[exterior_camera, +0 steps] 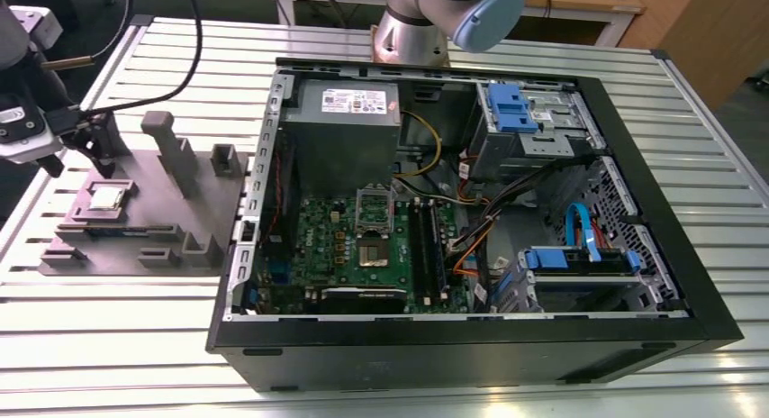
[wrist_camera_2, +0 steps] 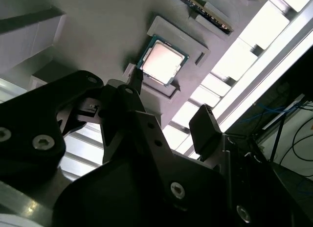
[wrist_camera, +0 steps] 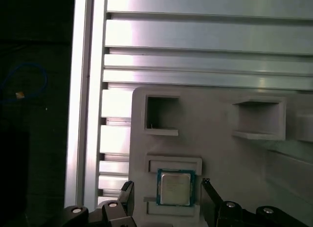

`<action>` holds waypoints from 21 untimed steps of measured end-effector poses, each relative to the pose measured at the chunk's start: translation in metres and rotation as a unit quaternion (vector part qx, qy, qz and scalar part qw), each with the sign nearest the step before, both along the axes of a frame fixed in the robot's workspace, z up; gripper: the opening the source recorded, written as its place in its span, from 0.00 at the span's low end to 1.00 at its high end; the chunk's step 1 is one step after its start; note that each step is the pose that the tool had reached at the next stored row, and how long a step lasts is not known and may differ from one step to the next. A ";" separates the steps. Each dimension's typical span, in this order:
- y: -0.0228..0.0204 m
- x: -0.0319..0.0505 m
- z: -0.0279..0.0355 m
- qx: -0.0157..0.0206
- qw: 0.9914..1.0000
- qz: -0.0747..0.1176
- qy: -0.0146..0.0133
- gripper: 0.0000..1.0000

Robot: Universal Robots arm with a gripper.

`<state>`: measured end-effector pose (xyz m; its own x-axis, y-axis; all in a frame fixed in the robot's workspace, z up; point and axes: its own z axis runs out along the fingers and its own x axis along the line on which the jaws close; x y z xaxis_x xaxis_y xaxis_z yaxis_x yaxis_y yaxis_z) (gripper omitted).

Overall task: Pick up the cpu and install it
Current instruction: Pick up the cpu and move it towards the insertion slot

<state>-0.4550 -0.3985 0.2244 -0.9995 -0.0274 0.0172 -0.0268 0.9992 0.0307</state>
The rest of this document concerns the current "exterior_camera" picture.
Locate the black graphics card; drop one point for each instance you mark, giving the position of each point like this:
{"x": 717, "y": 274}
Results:
{"x": 360, "y": 301}

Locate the CPU socket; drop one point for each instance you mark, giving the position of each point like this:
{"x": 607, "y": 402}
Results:
{"x": 373, "y": 253}

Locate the grey metal disk bay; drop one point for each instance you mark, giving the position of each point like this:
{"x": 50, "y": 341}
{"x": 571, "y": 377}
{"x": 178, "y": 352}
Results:
{"x": 519, "y": 296}

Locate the wooden cabinet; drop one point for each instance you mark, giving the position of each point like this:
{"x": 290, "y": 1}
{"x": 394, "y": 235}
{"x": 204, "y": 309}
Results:
{"x": 709, "y": 39}

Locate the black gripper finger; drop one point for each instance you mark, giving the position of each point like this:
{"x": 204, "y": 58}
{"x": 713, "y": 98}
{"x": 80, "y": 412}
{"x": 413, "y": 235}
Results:
{"x": 110, "y": 139}
{"x": 52, "y": 166}

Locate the grey square box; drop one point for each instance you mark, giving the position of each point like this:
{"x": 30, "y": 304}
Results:
{"x": 41, "y": 24}

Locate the silver CPU chip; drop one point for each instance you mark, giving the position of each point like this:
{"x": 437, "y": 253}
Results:
{"x": 108, "y": 198}

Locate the grey metal drive cage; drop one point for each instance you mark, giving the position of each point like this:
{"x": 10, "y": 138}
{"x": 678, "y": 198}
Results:
{"x": 551, "y": 145}

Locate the hard disk in blue carrier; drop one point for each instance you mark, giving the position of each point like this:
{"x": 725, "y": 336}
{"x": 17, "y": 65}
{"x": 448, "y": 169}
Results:
{"x": 546, "y": 260}

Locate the black PC case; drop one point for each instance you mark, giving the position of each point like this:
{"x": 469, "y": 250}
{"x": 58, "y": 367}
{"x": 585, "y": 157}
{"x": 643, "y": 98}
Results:
{"x": 420, "y": 355}

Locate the grey parts rack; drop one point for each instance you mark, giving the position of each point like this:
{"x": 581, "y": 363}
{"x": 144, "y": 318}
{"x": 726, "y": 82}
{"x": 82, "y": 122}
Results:
{"x": 156, "y": 202}

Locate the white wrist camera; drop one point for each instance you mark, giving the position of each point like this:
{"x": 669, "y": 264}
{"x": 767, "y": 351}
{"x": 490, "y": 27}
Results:
{"x": 24, "y": 139}

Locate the blue drive bay latch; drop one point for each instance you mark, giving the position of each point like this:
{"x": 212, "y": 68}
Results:
{"x": 510, "y": 98}

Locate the black RAM stick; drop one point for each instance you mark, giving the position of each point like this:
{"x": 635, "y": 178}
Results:
{"x": 117, "y": 232}

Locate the green motherboard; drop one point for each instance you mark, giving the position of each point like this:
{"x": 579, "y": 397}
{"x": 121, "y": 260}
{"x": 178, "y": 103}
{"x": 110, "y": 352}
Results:
{"x": 324, "y": 220}

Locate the grey power supply unit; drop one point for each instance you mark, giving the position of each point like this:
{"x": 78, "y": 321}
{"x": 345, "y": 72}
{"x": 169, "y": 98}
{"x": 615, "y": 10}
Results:
{"x": 342, "y": 143}

